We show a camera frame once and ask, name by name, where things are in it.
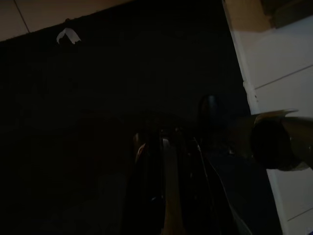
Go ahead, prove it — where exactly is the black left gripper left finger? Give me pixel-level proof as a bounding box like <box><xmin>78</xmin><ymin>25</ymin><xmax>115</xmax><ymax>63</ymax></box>
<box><xmin>127</xmin><ymin>129</ymin><xmax>165</xmax><ymax>235</ymax></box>

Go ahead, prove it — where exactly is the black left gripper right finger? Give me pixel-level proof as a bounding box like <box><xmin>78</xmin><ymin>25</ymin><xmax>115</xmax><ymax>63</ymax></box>
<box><xmin>176</xmin><ymin>127</ymin><xmax>228</xmax><ymax>235</ymax></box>

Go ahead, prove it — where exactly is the black robot right foot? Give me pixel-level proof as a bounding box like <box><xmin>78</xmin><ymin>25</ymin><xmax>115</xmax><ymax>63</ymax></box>
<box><xmin>197</xmin><ymin>94</ymin><xmax>227</xmax><ymax>133</ymax></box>

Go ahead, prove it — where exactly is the black floor mat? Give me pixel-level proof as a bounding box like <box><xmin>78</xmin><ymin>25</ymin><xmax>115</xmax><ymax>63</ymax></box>
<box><xmin>0</xmin><ymin>0</ymin><xmax>282</xmax><ymax>235</ymax></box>

